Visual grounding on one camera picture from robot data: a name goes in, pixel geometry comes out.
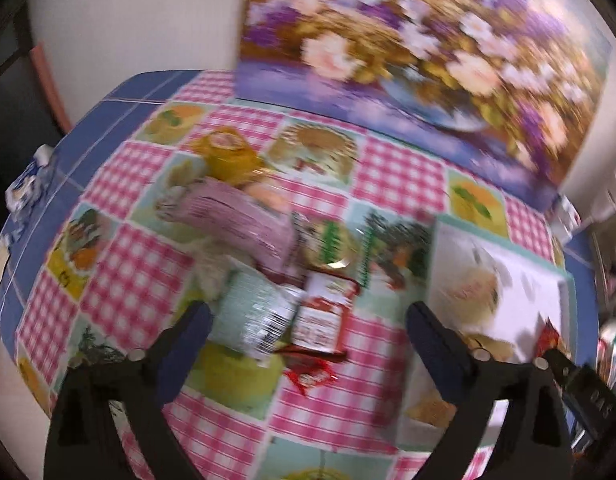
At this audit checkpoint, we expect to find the round bun clear wrapper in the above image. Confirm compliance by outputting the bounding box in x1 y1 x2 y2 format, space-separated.
436 242 512 330

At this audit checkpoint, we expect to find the pink snack packet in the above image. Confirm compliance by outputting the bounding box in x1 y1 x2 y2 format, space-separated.
156 177 297 273

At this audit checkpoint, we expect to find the red white milk biscuit packet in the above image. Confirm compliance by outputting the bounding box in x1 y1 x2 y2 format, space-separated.
275 272 359 363

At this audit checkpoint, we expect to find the floral painting canvas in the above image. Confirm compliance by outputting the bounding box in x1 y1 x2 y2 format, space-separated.
235 0 612 210

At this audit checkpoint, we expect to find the checkered food-print tablecloth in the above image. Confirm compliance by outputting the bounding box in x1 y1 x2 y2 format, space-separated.
0 72 577 479

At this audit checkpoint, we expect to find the red peanut snack packet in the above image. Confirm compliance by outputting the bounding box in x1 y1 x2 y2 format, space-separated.
535 318 572 359

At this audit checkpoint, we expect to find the small red candy packet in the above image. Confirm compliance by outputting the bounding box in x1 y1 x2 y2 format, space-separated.
284 360 337 396

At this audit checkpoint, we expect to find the crumpled blue white wrapper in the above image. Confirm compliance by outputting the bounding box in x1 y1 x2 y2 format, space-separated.
5 144 56 221

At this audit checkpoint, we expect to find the orange peach snack packet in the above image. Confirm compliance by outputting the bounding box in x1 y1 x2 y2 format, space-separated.
242 179 293 214

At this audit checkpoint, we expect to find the pale green barcode packet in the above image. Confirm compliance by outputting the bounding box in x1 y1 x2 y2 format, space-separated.
208 260 305 363

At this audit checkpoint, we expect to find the cream text snack packet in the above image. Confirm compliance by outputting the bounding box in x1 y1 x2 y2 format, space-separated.
184 237 253 301

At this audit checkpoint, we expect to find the yellow jelly packet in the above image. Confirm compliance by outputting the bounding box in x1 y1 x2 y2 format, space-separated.
187 127 271 186

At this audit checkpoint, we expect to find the blue quilted cloth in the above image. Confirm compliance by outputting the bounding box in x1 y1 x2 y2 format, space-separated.
0 70 199 356

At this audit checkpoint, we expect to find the round cookie green wrapper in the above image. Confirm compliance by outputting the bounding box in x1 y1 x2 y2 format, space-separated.
294 214 367 288

